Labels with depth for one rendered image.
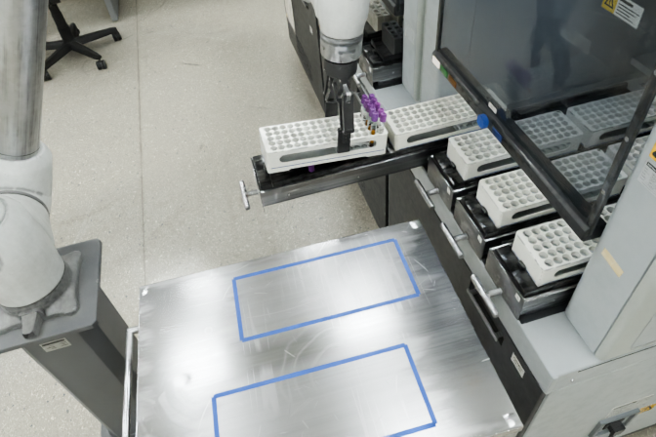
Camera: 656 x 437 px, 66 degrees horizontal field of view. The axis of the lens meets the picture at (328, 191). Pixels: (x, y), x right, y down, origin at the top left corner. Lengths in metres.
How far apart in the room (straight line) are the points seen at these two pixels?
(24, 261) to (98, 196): 1.47
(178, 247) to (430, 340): 1.51
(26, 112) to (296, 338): 0.72
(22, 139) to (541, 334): 1.14
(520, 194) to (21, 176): 1.08
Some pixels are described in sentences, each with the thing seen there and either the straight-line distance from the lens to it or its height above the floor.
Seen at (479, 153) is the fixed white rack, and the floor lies 0.87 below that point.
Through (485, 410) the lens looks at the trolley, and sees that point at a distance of 0.92.
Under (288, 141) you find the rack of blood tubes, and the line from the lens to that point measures 1.21.
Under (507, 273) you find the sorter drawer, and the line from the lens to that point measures 1.07.
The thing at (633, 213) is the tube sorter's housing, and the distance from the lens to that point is 0.87.
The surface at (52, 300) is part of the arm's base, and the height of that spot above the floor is 0.73.
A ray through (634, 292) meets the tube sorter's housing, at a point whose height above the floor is 0.95.
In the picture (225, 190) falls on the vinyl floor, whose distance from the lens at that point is 2.43.
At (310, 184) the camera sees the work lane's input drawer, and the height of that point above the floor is 0.79.
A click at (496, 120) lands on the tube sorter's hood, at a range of 1.10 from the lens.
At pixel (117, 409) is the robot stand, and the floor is 0.22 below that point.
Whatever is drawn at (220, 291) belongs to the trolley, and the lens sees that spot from 1.05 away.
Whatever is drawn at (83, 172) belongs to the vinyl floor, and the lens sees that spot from 2.84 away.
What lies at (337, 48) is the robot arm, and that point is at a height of 1.12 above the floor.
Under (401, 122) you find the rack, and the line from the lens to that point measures 1.29.
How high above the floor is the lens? 1.66
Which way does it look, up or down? 45 degrees down
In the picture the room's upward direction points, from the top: 6 degrees counter-clockwise
